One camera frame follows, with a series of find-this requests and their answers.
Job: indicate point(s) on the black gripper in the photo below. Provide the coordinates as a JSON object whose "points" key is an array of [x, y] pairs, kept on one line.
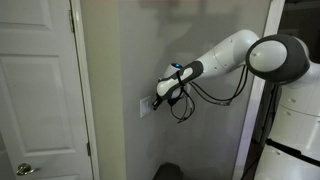
{"points": [[173, 101]]}

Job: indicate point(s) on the white rocker light switch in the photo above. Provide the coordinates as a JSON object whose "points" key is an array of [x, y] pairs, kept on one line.
{"points": [[148, 106], [144, 106]]}

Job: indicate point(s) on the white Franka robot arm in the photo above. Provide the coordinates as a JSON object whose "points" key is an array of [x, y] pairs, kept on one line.
{"points": [[276, 60]]}

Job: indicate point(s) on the dark floor bin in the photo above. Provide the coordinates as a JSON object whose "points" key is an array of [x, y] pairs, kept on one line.
{"points": [[168, 171]]}

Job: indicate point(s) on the short metal door hinge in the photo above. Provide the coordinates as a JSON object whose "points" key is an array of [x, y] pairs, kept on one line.
{"points": [[88, 149]]}

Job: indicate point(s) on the white doorway trim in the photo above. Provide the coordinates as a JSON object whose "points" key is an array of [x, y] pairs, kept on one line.
{"points": [[255, 100]]}

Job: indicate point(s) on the long metal door hinge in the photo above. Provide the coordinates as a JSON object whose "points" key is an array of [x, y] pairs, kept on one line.
{"points": [[71, 20]]}

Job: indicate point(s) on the white panelled door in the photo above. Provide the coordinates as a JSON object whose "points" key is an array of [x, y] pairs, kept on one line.
{"points": [[36, 100]]}

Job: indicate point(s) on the white double light switch plate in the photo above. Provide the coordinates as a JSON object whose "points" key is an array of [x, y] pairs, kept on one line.
{"points": [[141, 108]]}

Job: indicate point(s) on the white door frame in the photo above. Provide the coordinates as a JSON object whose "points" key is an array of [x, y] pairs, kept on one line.
{"points": [[81, 66]]}

